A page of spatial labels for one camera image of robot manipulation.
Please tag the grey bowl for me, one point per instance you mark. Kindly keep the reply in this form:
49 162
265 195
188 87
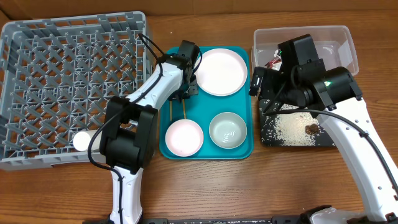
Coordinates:
228 130

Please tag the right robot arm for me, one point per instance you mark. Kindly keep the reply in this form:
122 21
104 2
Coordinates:
333 97

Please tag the large white plate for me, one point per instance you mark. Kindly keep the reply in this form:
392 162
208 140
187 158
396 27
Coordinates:
222 72

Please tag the clear plastic bin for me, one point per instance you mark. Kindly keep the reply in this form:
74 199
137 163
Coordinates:
334 45

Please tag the red snack wrapper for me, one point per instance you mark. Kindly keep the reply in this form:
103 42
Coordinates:
276 62

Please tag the grey plastic dish rack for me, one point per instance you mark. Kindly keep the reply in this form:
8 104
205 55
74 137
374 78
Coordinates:
56 78

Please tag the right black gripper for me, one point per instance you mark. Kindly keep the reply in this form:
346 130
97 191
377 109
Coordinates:
270 77

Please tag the small pink saucer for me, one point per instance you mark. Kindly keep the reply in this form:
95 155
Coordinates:
184 138

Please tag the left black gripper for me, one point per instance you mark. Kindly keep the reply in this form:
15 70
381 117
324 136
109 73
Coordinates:
193 89

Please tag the black tray with rice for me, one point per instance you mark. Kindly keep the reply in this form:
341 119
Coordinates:
289 129

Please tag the brown food scrap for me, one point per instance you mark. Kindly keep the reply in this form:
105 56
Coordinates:
312 129

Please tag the white cup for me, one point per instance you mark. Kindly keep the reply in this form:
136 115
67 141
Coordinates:
82 139

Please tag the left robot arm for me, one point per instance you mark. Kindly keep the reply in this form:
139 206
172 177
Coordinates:
127 138

